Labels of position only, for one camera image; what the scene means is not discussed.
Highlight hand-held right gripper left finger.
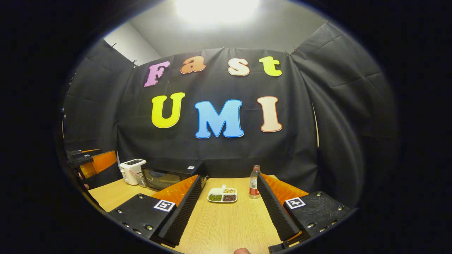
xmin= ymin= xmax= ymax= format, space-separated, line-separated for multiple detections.
xmin=108 ymin=175 xmax=209 ymax=247

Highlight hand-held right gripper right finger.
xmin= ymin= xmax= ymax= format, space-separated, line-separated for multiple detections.
xmin=257 ymin=173 xmax=353 ymax=253

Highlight black electric oven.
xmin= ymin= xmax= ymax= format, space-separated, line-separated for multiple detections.
xmin=141 ymin=161 xmax=209 ymax=191

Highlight white toaster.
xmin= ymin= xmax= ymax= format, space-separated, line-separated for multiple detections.
xmin=119 ymin=159 xmax=148 ymax=187

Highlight clear bottle with red label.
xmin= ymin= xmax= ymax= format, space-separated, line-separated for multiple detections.
xmin=249 ymin=164 xmax=261 ymax=199

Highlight white divided dish of beans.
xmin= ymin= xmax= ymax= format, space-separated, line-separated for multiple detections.
xmin=207 ymin=185 xmax=238 ymax=204

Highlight black backdrop cloth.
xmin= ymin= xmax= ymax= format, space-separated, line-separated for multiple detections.
xmin=62 ymin=21 xmax=398 ymax=212

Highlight large ceiling light panel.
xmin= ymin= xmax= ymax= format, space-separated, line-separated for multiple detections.
xmin=175 ymin=0 xmax=261 ymax=22

